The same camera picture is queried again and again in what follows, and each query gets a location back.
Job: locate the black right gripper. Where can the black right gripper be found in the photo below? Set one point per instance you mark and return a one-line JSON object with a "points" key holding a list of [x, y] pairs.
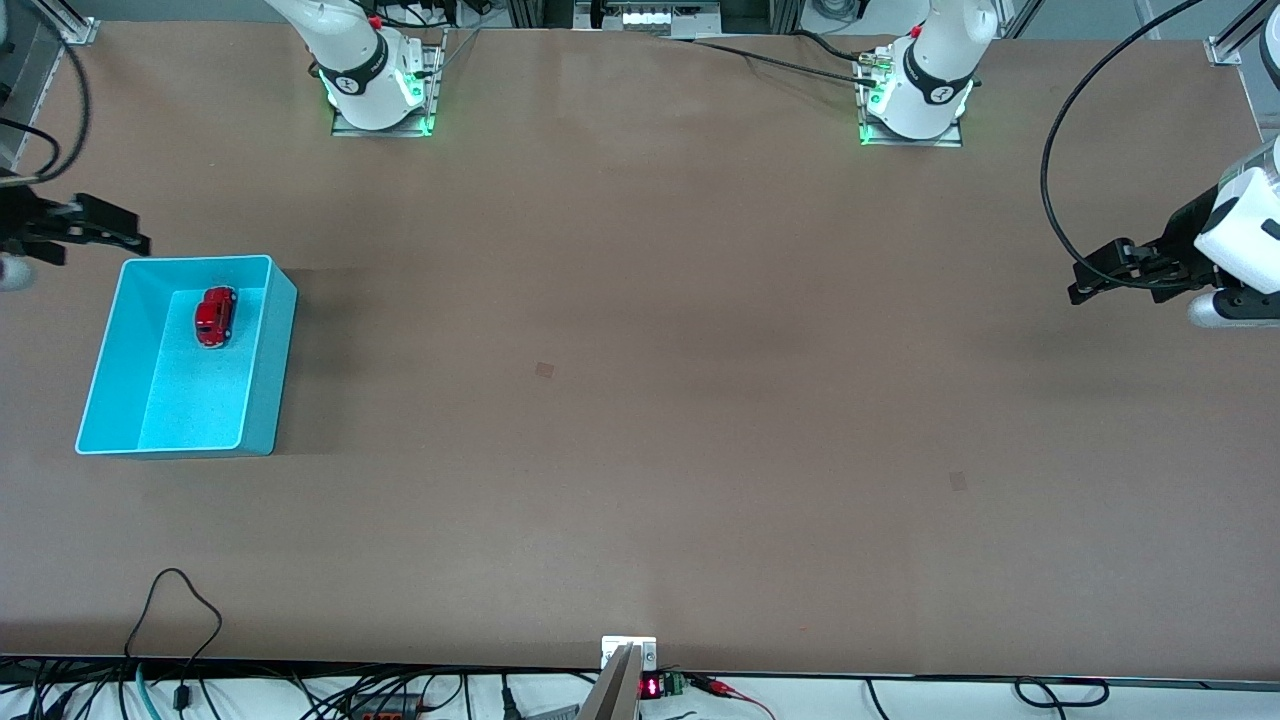
{"points": [[20, 221]]}

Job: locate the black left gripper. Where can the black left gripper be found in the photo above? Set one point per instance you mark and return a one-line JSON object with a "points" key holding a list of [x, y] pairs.
{"points": [[1184, 234]]}

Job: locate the red beetle toy car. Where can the red beetle toy car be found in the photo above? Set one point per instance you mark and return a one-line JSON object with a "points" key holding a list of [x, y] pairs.
{"points": [[215, 318]]}

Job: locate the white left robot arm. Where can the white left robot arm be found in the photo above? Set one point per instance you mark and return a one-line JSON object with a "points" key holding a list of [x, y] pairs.
{"points": [[935, 90]]}

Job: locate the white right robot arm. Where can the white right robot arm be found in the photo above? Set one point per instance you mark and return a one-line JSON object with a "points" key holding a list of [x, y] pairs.
{"points": [[350, 60]]}

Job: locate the light blue plastic box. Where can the light blue plastic box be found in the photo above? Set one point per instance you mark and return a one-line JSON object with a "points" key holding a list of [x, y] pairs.
{"points": [[190, 400]]}

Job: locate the grey side panel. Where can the grey side panel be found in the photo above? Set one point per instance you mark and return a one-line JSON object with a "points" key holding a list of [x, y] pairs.
{"points": [[20, 60]]}

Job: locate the lit control unit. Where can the lit control unit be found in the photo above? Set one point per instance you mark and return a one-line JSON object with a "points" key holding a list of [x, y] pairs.
{"points": [[650, 17]]}

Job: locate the red clip lead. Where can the red clip lead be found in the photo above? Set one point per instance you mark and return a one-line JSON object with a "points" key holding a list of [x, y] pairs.
{"points": [[720, 688]]}

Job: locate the red LED display module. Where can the red LED display module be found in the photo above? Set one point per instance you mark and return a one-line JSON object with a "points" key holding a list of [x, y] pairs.
{"points": [[650, 688]]}

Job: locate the aluminium frame corner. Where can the aluminium frame corner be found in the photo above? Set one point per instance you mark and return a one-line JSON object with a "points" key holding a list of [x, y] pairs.
{"points": [[75, 25], [1225, 48]]}

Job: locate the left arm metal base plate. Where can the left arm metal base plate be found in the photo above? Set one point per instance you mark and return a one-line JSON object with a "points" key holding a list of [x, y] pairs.
{"points": [[920, 143]]}

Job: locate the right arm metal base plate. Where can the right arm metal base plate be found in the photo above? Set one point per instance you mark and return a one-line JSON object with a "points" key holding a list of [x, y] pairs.
{"points": [[380, 132]]}

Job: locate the white mounting bracket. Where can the white mounting bracket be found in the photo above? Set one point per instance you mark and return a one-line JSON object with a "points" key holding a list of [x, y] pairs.
{"points": [[610, 645]]}

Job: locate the grey metal camera bar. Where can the grey metal camera bar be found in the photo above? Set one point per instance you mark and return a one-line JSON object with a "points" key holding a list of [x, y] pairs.
{"points": [[615, 695]]}

